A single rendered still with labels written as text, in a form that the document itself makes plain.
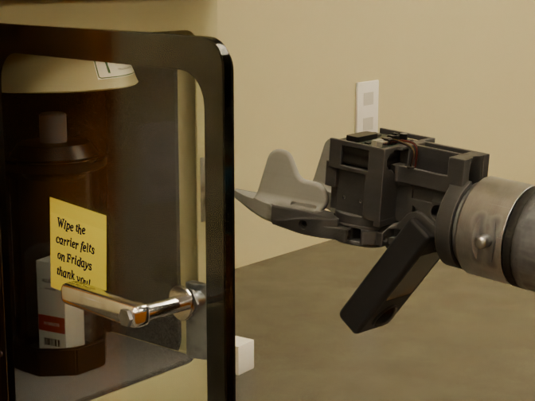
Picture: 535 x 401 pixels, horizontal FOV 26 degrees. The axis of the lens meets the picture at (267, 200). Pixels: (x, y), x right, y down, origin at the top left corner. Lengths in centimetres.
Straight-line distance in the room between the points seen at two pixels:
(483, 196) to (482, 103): 176
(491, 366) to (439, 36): 107
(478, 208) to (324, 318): 84
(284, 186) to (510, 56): 180
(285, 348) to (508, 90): 130
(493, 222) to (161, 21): 47
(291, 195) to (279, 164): 3
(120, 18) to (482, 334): 73
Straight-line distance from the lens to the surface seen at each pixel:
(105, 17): 113
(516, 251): 83
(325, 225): 90
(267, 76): 198
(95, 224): 90
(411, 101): 235
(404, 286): 92
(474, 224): 84
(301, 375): 144
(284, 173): 93
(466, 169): 86
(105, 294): 83
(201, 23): 122
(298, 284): 183
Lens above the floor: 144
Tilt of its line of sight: 12 degrees down
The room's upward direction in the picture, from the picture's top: straight up
